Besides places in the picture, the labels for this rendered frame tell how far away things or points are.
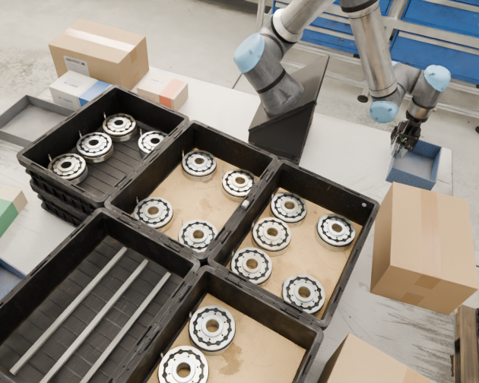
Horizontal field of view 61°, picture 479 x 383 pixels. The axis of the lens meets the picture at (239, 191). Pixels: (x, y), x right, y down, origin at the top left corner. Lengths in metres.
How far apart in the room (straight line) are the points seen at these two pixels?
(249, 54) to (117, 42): 0.65
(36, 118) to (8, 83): 1.53
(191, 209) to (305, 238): 0.32
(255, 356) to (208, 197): 0.46
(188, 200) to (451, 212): 0.75
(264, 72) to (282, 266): 0.61
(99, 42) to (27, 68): 1.62
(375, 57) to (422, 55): 1.79
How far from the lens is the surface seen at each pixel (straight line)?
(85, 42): 1.78
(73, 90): 1.65
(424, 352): 1.23
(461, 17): 2.86
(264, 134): 1.42
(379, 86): 1.21
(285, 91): 1.34
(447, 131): 3.14
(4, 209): 1.34
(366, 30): 1.12
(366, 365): 0.93
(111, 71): 1.67
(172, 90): 1.63
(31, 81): 3.19
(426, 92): 1.36
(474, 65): 3.00
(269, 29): 1.40
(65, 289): 1.06
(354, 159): 1.56
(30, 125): 1.68
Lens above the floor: 1.73
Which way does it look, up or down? 50 degrees down
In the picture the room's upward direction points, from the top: 7 degrees clockwise
